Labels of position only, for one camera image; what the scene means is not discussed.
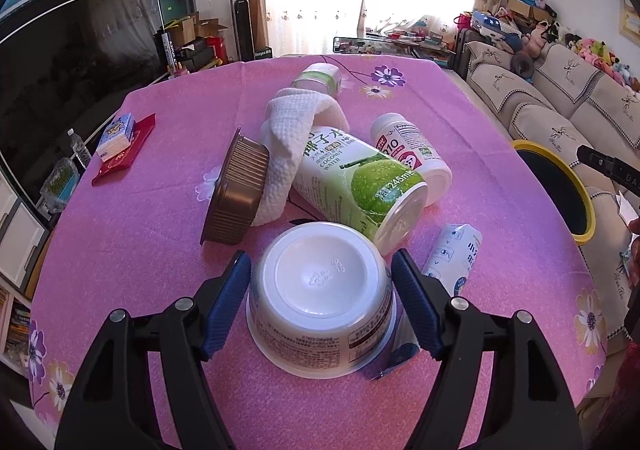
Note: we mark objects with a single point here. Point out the blue white plastic wrapper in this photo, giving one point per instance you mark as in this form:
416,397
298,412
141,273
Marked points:
402,350

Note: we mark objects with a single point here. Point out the white red-label bottle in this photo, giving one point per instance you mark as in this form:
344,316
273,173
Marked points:
405,145

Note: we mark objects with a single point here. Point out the open cardboard box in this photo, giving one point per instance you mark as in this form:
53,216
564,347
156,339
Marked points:
192,27

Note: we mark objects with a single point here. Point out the black white tower fan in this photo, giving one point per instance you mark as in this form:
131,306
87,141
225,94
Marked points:
243,25

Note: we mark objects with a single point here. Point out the white papers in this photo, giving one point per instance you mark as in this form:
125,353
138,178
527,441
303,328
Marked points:
626,210

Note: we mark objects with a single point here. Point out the black television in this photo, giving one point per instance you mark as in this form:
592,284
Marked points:
75,70

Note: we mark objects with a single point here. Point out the gold foil tray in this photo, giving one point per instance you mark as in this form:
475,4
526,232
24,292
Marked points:
235,200

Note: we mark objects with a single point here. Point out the red box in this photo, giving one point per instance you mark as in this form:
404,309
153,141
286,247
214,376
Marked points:
218,49

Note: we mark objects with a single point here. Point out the red patterned clothing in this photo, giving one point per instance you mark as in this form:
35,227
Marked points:
620,405

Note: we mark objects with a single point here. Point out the beige sofa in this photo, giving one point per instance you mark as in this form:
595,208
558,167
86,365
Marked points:
550,100

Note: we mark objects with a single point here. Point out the red packet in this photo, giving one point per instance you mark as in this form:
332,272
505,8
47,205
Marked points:
135,145

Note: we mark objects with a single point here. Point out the glass coffee table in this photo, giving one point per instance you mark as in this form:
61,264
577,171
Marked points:
395,42

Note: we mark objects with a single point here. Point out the pile of plush toys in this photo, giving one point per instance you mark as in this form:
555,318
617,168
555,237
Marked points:
595,50

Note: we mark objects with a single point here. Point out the clear green-label plastic container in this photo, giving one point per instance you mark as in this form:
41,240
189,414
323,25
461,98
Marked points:
60,185

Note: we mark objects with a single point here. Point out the clear jar with green band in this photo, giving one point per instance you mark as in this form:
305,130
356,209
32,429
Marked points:
317,77

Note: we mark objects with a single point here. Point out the white plastic bowl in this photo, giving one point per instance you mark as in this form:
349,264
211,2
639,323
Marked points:
320,280

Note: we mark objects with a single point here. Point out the blue cartoon tissue pack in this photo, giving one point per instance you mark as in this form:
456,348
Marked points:
116,135

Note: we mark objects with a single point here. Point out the small black carton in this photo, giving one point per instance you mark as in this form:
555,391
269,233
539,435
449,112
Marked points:
263,53

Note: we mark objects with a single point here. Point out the tall black box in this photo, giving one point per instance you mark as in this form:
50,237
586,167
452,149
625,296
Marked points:
169,52

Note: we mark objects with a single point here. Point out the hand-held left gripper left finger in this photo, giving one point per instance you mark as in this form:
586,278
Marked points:
227,305

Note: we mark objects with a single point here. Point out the framed flower painting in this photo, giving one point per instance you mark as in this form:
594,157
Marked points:
631,12

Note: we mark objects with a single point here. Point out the green white coconut water bottle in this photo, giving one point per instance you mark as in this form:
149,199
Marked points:
350,180

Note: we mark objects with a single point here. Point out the blue star-print bag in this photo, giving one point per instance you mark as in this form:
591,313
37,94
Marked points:
492,27

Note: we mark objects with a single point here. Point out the pink floral tablecloth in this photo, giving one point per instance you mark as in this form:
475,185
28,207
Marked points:
150,230

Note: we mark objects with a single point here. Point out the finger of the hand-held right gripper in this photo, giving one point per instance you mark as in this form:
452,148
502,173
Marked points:
595,160

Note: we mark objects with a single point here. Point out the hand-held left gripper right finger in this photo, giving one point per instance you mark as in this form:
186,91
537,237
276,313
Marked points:
417,305

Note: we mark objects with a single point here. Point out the grey round pillow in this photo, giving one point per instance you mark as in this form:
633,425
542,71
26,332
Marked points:
522,64

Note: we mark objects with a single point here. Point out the white paper towel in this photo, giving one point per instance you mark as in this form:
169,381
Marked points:
285,140

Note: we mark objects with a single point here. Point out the clear plastic water bottle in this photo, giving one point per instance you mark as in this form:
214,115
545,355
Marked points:
80,150

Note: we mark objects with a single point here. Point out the black yellow-rimmed trash bin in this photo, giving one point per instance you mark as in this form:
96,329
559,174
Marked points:
555,190

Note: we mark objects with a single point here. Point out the white blue tissue packet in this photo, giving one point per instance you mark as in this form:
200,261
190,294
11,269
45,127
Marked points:
452,255

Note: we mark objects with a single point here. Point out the tv cabinet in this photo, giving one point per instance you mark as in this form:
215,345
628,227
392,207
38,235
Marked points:
20,240

